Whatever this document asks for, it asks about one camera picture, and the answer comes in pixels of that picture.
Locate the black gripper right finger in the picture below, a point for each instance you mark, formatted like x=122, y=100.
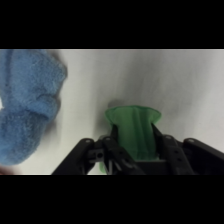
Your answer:
x=181, y=160

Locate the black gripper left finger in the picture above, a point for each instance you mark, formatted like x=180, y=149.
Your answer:
x=110, y=160

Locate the green soft object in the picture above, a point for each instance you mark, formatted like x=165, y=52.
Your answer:
x=136, y=130

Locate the blue fluffy cloth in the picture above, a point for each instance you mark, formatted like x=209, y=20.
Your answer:
x=26, y=103

